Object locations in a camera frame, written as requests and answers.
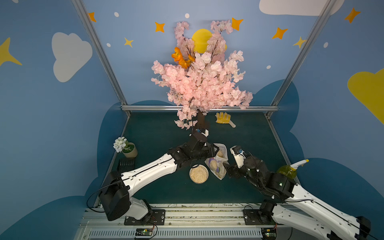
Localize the white purple oats bag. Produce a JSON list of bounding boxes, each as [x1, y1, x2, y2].
[[205, 144, 229, 180]]

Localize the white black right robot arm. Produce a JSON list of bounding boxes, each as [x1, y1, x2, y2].
[[224, 155, 371, 240]]

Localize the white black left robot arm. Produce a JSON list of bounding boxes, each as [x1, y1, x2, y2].
[[99, 132, 220, 223]]

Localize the yellow green spray bottle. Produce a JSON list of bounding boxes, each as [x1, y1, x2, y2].
[[277, 159, 309, 180]]

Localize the yellow hand-shaped toy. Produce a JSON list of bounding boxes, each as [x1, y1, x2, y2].
[[216, 112, 236, 128]]

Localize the right green circuit board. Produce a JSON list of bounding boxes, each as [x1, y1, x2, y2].
[[261, 229, 277, 240]]

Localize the green circuit board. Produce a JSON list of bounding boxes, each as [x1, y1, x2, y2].
[[135, 229, 154, 238], [261, 229, 277, 240]]

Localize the pink blossom artificial tree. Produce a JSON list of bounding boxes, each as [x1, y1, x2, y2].
[[151, 20, 253, 130]]

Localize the beige flower pot white flowers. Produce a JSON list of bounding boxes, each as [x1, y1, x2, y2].
[[113, 137, 138, 158]]

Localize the black plastic scoop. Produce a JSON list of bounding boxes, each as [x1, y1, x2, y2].
[[117, 158, 135, 174]]

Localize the left green circuit board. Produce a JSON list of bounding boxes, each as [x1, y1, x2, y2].
[[135, 229, 154, 238]]

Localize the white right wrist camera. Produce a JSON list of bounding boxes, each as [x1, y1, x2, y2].
[[230, 146, 247, 169]]

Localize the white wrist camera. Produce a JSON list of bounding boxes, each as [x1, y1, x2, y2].
[[230, 146, 247, 169], [196, 129, 209, 138]]

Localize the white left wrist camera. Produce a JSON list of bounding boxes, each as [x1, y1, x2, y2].
[[196, 129, 209, 138]]

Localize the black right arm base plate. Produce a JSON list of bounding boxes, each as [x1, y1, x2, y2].
[[243, 206, 276, 226]]

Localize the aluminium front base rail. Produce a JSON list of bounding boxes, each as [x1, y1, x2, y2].
[[74, 203, 319, 240]]

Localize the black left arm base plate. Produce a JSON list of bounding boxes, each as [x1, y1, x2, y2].
[[124, 209, 166, 226]]

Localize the aluminium right frame post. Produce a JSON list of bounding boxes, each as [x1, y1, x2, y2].
[[271, 0, 338, 107]]

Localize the aluminium frame post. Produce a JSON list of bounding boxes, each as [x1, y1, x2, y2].
[[72, 0, 131, 118], [271, 0, 338, 107]]

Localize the aluminium left frame post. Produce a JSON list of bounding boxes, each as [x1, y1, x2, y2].
[[72, 0, 131, 118]]

